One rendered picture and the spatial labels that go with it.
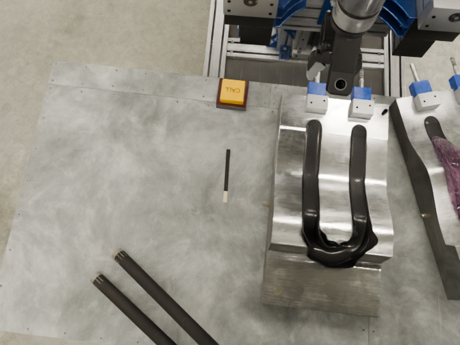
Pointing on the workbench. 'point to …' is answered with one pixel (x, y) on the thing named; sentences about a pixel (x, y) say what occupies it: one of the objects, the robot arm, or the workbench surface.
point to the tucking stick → (226, 176)
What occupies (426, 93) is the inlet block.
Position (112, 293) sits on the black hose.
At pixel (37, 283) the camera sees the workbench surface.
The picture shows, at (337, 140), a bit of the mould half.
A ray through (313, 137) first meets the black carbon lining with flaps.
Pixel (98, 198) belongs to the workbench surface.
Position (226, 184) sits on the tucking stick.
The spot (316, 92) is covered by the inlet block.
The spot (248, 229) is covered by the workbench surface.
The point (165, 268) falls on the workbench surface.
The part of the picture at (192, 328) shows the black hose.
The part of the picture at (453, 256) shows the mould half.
